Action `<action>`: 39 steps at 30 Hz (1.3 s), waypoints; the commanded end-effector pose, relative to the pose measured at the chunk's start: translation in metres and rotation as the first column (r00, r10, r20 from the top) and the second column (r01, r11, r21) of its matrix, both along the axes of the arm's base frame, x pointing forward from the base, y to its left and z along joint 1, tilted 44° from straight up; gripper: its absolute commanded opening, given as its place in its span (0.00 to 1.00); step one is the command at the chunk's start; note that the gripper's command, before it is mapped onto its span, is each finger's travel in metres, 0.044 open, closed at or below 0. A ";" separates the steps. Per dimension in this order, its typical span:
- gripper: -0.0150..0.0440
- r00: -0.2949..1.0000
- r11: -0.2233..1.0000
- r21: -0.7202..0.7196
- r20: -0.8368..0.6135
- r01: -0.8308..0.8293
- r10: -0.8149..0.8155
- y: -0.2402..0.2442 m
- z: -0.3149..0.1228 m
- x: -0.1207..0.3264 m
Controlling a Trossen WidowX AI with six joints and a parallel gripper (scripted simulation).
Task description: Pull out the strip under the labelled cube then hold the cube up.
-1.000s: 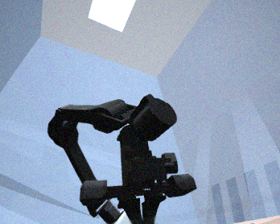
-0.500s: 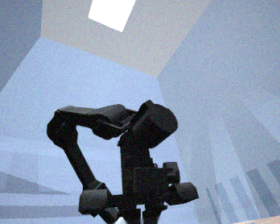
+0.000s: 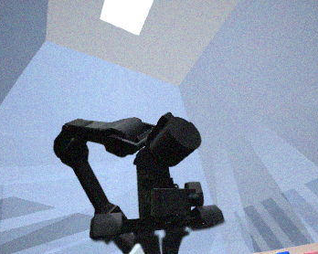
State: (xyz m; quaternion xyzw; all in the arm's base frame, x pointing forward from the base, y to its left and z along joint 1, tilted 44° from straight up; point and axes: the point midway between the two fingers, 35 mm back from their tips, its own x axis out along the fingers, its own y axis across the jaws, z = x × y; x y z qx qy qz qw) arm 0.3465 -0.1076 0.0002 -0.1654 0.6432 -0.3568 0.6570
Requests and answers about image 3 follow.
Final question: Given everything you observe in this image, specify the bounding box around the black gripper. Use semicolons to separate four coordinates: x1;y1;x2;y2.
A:
89;173;225;238

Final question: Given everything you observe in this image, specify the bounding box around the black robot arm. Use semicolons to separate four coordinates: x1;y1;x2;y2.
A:
53;112;205;220

